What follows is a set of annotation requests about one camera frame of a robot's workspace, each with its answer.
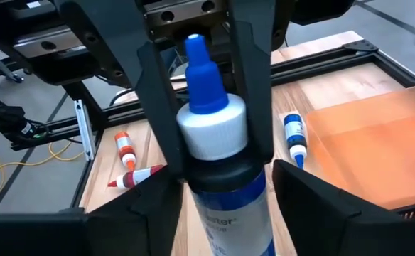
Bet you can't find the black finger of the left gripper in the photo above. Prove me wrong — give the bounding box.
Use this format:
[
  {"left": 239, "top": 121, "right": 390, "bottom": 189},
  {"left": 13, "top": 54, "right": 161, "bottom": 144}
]
[
  {"left": 56, "top": 0, "right": 194, "bottom": 178},
  {"left": 227, "top": 0, "right": 286, "bottom": 164}
]

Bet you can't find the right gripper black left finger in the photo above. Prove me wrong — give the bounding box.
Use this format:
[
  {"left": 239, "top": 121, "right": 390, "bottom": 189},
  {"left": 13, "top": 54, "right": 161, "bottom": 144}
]
[{"left": 0, "top": 166, "right": 184, "bottom": 256}]

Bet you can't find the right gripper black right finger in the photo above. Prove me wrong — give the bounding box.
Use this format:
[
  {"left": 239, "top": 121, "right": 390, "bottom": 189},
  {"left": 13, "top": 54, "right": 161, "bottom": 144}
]
[{"left": 271, "top": 159, "right": 415, "bottom": 256}]

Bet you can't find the orange ink bottle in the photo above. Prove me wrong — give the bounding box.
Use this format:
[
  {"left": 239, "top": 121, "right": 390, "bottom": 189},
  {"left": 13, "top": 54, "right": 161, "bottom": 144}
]
[{"left": 114, "top": 131, "right": 138, "bottom": 172}]

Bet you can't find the red ink bottle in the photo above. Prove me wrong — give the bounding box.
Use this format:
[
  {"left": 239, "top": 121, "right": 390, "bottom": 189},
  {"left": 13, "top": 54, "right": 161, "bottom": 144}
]
[{"left": 107, "top": 164, "right": 165, "bottom": 189}]

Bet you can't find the blue ink bottle white label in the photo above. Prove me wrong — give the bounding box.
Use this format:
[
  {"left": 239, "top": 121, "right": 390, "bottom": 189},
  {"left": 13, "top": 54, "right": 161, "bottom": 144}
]
[
  {"left": 176, "top": 33, "right": 276, "bottom": 256},
  {"left": 283, "top": 112, "right": 308, "bottom": 170}
]

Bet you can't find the orange block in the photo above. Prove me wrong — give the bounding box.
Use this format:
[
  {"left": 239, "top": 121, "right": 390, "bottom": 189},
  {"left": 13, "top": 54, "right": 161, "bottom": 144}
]
[{"left": 305, "top": 81, "right": 415, "bottom": 210}]

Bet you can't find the black cable bundle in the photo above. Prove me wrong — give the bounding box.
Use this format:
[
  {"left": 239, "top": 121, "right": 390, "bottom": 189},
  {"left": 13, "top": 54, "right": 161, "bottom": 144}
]
[{"left": 0, "top": 90, "right": 50, "bottom": 151}]

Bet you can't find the white aluminium bracket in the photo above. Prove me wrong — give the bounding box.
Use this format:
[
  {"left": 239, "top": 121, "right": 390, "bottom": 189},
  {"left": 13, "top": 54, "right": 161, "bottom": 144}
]
[{"left": 72, "top": 99, "right": 97, "bottom": 161}]

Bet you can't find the yellow cable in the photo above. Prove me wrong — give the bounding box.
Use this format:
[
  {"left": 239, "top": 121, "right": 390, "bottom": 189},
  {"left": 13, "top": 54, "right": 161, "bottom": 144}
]
[{"left": 0, "top": 140, "right": 85, "bottom": 199}]

